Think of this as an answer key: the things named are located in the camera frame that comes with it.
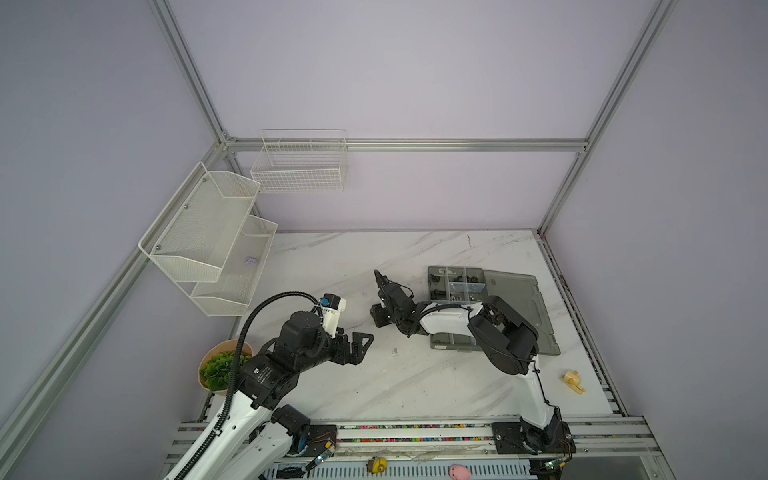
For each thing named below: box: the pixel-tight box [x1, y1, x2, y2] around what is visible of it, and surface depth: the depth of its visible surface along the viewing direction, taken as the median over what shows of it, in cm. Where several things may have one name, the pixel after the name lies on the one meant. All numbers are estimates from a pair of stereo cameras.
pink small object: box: [449, 464, 471, 480], surface depth 70 cm
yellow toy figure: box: [562, 370, 586, 395], surface depth 83 cm
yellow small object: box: [368, 456, 388, 474], surface depth 70 cm
